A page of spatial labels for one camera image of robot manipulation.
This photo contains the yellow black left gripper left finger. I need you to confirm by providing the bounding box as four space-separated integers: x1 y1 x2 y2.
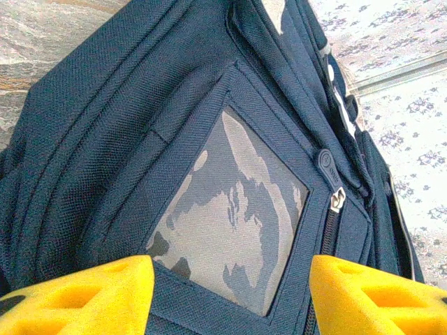
0 254 156 335

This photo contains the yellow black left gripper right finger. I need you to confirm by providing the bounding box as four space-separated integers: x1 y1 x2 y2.
309 254 447 335

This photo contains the navy blue backpack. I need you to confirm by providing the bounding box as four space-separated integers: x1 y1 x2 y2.
0 0 425 335

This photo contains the aluminium corner post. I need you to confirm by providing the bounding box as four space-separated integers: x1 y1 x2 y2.
349 50 447 92

